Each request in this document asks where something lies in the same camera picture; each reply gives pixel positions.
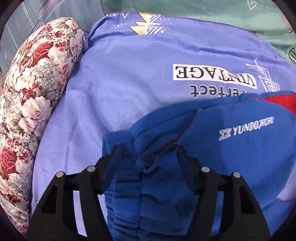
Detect purple printed bed sheet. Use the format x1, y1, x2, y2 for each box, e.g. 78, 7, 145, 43
30, 11, 296, 241

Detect blue and red pants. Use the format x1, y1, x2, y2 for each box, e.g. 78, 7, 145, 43
102, 91, 295, 240

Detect red floral pillow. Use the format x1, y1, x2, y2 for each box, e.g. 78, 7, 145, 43
1, 17, 84, 235

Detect green heart print sheet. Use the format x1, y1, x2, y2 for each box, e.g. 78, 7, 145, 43
102, 1, 295, 75

